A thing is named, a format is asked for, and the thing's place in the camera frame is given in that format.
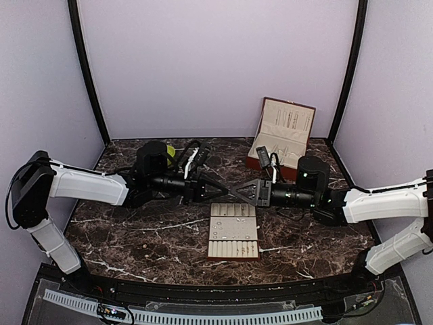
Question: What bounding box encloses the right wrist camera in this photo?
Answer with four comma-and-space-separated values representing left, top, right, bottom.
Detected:
256, 146, 279, 183

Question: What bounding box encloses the white slotted cable duct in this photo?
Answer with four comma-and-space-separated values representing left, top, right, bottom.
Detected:
43, 289, 323, 324

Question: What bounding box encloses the red wooden jewelry box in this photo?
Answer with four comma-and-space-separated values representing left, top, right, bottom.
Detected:
246, 97, 316, 173

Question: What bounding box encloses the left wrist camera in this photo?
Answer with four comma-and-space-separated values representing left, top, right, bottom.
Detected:
183, 142, 210, 179

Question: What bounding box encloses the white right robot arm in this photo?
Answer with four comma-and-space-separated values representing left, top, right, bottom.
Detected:
231, 156, 432, 294

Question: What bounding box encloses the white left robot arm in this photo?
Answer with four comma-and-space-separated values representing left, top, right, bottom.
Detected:
5, 140, 229, 295

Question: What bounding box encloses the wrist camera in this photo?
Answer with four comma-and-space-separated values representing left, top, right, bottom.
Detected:
183, 142, 210, 179
256, 146, 279, 183

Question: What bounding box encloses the black left frame post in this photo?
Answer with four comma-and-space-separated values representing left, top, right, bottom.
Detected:
67, 0, 111, 146

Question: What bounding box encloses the black frame post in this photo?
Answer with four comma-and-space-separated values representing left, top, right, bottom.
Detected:
67, 0, 111, 146
327, 0, 368, 145

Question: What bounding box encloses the black right frame post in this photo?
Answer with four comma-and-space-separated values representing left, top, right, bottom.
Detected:
327, 0, 368, 145

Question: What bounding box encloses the beige jewelry tray insert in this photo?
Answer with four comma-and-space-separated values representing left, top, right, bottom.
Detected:
208, 203, 260, 261

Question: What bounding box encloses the black front table rail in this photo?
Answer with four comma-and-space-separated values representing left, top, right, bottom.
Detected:
53, 253, 386, 307

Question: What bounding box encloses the green plastic bowl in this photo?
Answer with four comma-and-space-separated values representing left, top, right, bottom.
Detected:
167, 145, 176, 158

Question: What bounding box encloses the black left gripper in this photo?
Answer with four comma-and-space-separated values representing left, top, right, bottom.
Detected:
149, 169, 229, 207

